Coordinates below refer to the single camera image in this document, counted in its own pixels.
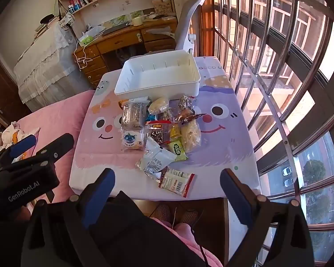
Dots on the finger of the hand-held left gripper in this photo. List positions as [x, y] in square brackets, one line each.
[57, 147]
[22, 145]

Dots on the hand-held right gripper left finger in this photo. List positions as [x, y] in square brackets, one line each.
[98, 197]

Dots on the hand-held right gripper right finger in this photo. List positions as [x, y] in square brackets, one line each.
[236, 197]

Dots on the red-edged white snack packet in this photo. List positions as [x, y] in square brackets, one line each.
[176, 182]

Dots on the printed white bun packet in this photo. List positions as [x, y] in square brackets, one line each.
[131, 140]

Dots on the small green snack packet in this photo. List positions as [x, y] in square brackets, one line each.
[178, 150]

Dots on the pale rice cracker packet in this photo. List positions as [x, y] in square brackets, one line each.
[191, 136]

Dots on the grey bread packet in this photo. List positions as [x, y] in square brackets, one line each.
[133, 114]

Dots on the red label dark snack packet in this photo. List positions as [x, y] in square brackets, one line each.
[157, 135]

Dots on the small yellow snack packet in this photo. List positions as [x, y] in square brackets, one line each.
[175, 133]

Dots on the small blue snack packet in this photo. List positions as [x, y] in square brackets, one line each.
[150, 116]

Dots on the brown snack packet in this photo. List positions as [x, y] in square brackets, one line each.
[186, 115]

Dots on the clear mixed nuts packet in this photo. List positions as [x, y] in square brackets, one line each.
[165, 114]

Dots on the clear candy packet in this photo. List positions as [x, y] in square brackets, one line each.
[185, 101]

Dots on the round pale cookie packet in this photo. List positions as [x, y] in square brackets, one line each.
[159, 104]

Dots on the white plastic storage bin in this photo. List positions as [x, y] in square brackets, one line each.
[156, 75]

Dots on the plush toys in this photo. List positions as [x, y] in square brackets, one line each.
[11, 133]

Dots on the pink blanket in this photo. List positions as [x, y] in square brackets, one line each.
[66, 122]

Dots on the person's black jacket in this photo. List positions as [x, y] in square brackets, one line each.
[133, 228]

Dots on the grey mesh shoe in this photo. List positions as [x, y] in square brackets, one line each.
[189, 217]
[162, 212]

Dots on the cartoon printed table cover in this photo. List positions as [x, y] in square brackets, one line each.
[225, 144]

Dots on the parked car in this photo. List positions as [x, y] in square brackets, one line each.
[287, 171]
[289, 182]

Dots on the dark wooden door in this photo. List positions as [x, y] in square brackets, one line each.
[2, 89]

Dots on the person's pink trousers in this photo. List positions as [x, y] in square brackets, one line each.
[183, 236]

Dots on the white lace cover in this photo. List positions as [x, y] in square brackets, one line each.
[44, 69]

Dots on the green tissue pack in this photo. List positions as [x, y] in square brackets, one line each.
[87, 40]

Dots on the wooden desk with drawers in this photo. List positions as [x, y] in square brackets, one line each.
[114, 43]

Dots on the dark keyboard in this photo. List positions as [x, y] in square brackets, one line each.
[115, 29]

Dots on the metal window grille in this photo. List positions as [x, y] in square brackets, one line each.
[281, 69]

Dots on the cream cup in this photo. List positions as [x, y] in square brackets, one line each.
[137, 21]

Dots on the wooden bookshelf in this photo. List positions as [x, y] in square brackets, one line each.
[105, 4]

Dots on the drawn-on cardboard box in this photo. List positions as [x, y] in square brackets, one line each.
[163, 6]

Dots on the grey office chair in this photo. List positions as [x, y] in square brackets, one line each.
[183, 19]

